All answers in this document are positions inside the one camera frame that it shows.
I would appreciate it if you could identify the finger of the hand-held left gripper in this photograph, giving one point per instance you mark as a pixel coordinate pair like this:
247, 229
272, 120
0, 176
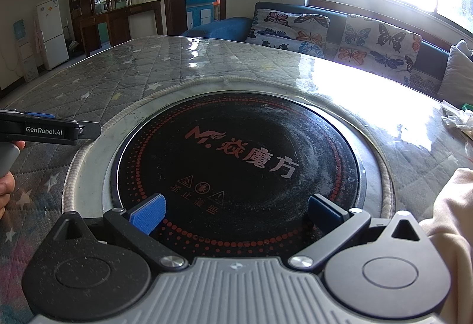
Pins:
40, 114
55, 130

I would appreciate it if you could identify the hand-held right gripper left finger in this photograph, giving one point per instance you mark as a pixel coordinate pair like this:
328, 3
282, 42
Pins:
147, 216

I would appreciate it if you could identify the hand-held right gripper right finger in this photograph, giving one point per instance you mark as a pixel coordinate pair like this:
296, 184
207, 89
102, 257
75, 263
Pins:
320, 214

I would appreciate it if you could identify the cream sweater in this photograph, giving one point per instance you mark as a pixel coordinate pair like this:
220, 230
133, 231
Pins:
454, 231

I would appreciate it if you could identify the person's left hand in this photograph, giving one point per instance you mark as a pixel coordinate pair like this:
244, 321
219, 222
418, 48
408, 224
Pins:
5, 189

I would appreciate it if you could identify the white water dispenser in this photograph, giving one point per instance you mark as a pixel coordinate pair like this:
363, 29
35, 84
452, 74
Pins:
26, 50

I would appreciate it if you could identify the white fridge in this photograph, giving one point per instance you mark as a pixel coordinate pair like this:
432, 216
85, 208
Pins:
51, 36

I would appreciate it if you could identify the round black induction cooktop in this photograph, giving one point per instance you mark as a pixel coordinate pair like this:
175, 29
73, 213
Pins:
240, 161

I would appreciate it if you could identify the dark wooden sideboard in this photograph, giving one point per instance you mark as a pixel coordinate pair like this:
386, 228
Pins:
122, 14

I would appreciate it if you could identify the crumpled white plastic bag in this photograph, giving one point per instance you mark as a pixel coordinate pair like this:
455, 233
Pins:
456, 119

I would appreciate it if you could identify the butterfly print cushion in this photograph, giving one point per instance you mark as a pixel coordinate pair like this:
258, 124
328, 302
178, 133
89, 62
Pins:
284, 32
380, 47

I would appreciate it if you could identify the blue cabinet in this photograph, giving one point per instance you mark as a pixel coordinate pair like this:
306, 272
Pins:
201, 12

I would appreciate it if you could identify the grey pillow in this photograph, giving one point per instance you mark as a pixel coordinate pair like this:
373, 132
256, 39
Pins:
456, 76

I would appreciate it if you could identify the blue sofa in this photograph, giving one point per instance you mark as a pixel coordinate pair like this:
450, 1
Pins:
221, 26

